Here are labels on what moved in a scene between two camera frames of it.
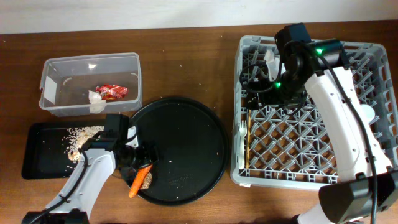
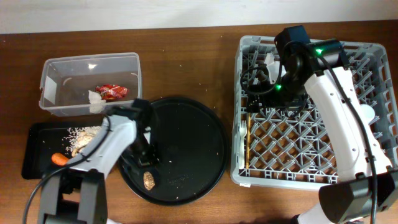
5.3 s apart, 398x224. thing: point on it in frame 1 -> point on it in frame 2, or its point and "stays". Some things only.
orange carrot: [138, 179] -> [60, 159]
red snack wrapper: [111, 91] stays
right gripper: [266, 99] stays
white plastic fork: [242, 129] stays
